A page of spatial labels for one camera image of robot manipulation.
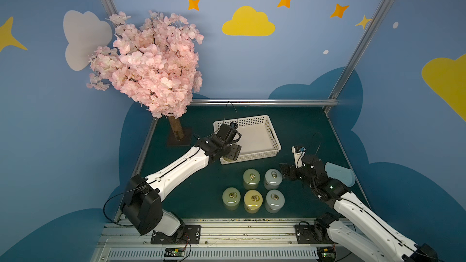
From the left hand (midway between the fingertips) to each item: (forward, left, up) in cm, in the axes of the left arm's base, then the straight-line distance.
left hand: (231, 144), depth 83 cm
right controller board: (-40, -41, -20) cm, 60 cm away
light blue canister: (-12, -20, -9) cm, 25 cm away
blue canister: (-22, -20, -9) cm, 31 cm away
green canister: (-13, -9, -9) cm, 18 cm away
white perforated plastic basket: (+16, -16, -19) cm, 29 cm away
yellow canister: (-23, -10, -8) cm, 26 cm away
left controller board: (-41, +22, -18) cm, 50 cm away
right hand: (-6, -28, -4) cm, 29 cm away
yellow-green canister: (-5, +1, -6) cm, 8 cm away
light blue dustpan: (-6, -59, -17) cm, 62 cm away
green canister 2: (-21, -1, -8) cm, 23 cm away
